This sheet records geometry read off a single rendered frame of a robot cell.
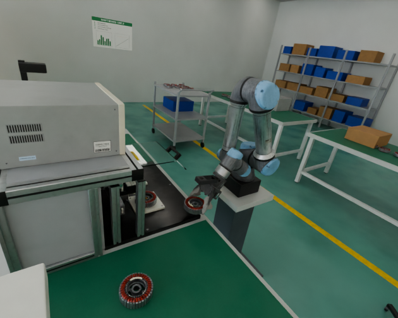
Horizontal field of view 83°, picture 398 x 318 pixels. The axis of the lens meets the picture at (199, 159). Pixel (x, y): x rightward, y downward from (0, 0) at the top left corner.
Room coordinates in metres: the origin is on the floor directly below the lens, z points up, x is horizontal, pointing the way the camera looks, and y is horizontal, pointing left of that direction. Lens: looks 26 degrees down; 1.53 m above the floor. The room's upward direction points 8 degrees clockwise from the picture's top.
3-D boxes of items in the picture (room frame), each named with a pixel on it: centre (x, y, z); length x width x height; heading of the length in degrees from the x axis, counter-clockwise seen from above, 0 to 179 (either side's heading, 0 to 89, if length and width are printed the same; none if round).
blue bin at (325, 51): (6.98, -3.10, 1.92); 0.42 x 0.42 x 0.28; 38
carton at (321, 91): (6.78, -3.26, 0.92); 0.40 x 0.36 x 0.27; 124
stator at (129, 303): (0.49, 0.15, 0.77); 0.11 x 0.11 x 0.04
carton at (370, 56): (6.16, -3.72, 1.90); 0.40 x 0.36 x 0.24; 128
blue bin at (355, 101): (6.06, -3.78, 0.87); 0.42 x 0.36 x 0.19; 128
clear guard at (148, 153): (0.96, 0.25, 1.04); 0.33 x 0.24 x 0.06; 126
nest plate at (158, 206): (0.96, 0.24, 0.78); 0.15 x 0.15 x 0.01; 36
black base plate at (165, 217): (1.05, 0.33, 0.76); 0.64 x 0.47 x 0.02; 36
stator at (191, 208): (0.93, -0.01, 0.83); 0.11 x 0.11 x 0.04
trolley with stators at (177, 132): (3.85, 0.44, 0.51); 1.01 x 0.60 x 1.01; 36
